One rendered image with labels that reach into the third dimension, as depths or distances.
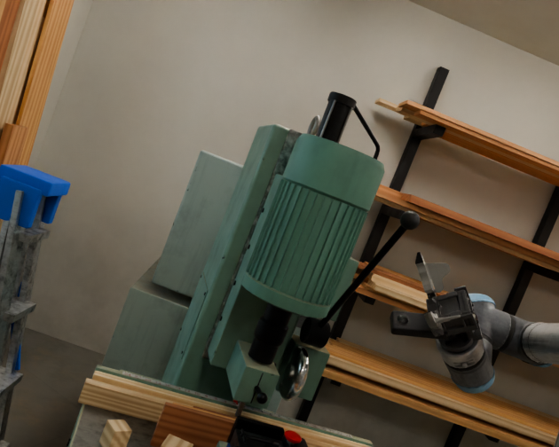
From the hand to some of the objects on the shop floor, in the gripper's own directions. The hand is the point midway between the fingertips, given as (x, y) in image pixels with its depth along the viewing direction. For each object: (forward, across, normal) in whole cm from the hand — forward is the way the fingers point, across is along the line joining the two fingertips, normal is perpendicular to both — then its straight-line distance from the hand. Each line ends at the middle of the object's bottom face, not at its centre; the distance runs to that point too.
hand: (419, 280), depth 101 cm
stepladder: (-39, +12, +171) cm, 176 cm away
